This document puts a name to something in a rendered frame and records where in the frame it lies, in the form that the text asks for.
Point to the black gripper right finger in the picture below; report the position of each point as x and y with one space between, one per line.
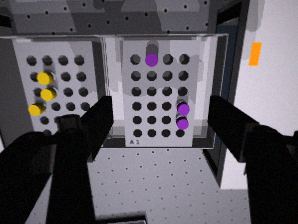
270 157

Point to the grey perforated block with holes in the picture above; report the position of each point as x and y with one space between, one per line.
151 94
87 82

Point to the grey base plate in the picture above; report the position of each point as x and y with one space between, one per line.
168 186

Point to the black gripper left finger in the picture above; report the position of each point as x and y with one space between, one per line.
77 142

